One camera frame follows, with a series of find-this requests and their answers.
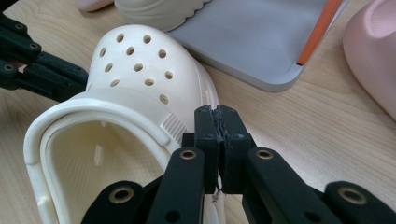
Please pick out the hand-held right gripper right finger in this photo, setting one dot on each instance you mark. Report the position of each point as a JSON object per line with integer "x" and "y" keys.
{"x": 235, "y": 146}

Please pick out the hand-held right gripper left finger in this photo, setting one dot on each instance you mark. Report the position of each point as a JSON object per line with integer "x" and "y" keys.
{"x": 208, "y": 140}

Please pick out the cream clog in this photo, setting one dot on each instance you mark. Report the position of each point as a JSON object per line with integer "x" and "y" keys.
{"x": 137, "y": 62}
{"x": 155, "y": 12}

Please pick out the pink slipper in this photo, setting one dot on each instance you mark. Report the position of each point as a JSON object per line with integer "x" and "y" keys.
{"x": 90, "y": 3}
{"x": 373, "y": 46}

